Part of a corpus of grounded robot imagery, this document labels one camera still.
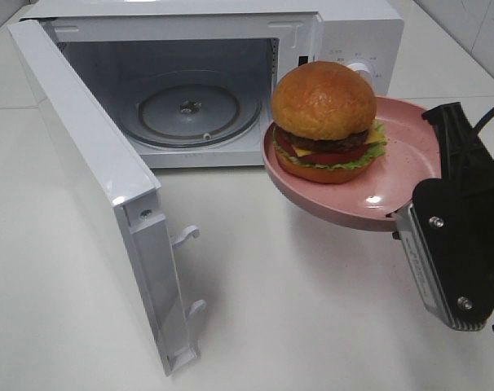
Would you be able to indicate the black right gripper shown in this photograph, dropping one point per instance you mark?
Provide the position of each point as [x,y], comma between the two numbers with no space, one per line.
[458,221]

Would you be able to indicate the pink round plate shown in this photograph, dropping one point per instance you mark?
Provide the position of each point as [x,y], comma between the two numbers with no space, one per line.
[367,202]

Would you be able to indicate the burger with lettuce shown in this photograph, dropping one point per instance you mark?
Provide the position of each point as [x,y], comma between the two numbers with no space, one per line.
[324,123]

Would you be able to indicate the white microwave door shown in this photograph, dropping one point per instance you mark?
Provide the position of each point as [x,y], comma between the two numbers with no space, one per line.
[116,190]

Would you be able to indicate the upper white power knob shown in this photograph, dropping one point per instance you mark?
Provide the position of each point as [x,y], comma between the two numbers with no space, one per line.
[362,69]

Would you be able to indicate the glass microwave turntable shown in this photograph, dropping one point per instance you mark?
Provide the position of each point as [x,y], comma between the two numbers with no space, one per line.
[189,108]

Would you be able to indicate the white microwave oven body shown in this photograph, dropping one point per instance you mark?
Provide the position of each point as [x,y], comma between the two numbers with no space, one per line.
[111,44]

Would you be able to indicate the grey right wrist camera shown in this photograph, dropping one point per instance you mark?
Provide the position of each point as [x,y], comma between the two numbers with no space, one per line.
[424,272]

